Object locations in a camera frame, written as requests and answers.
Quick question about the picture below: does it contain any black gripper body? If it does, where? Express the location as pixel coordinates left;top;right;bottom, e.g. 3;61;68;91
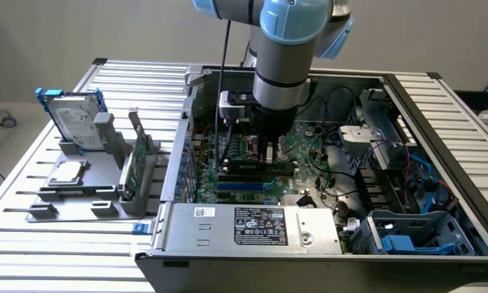
252;104;299;145

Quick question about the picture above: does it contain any green RAM stick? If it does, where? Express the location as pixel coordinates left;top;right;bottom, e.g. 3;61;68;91
227;159;298;177

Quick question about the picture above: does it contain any black RAM slot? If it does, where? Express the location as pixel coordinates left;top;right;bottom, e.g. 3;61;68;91
218;173;270;184

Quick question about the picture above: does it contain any blue RAM slot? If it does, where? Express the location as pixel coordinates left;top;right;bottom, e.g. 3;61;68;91
216;181;271;192

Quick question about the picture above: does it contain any green motherboard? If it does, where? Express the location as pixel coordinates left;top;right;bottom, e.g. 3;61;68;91
190;121;354;209

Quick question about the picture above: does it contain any grey CPU cooler shroud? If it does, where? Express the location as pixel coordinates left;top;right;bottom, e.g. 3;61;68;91
337;124;417;171

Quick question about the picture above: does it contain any silver power supply unit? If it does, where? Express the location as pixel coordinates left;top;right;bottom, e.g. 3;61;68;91
162;202;345;256

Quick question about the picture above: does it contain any silver drive cage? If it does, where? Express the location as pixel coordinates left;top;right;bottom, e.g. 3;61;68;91
357;88;410;144

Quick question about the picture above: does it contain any green graphics card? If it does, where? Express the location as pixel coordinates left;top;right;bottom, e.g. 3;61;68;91
119;106;152;203

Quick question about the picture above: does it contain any open black PC case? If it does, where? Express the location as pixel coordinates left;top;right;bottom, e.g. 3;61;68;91
135;65;488;293

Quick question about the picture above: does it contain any grey disk bay blue latch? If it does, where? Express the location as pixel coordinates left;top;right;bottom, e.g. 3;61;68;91
349;209;475;256

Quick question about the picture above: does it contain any grey parts rack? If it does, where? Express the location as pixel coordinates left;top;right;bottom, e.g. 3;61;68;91
26;111;164;224

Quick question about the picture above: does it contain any silver CPU chip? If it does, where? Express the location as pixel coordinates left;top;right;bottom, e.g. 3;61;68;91
47;161;86;186

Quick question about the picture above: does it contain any grey caster wheel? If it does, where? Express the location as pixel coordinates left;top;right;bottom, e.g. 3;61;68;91
0;110;18;128

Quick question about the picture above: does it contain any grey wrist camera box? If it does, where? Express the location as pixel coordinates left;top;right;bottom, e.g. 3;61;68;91
218;90;256;126

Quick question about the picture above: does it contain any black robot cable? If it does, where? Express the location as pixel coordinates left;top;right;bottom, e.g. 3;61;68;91
214;20;234;167

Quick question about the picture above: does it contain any red wire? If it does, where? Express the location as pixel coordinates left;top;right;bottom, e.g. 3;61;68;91
402;145;459;211

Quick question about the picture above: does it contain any blue data wire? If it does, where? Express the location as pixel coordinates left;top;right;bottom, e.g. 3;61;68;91
405;151;447;214

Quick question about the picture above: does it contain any hard disk blue bracket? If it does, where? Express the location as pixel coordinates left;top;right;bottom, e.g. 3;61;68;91
35;87;110;153

